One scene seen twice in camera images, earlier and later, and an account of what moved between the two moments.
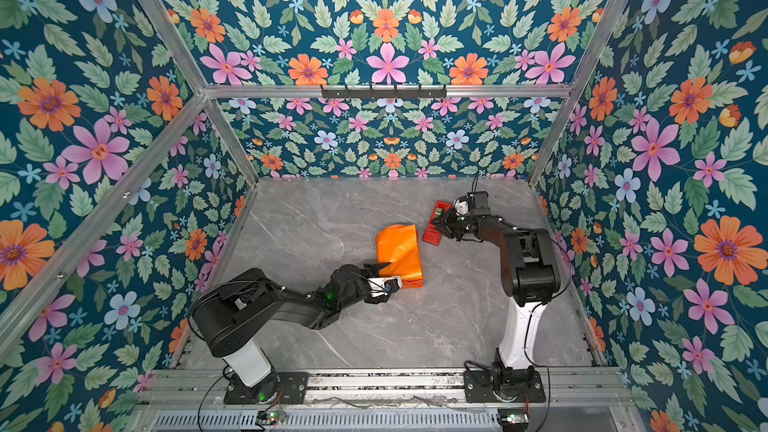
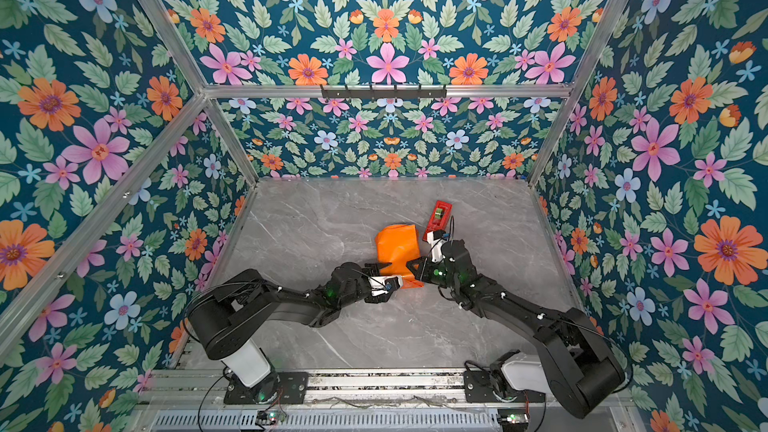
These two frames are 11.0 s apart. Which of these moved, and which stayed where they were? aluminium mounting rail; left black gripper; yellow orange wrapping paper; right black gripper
Moved: right black gripper
Stayed: left black gripper; yellow orange wrapping paper; aluminium mounting rail
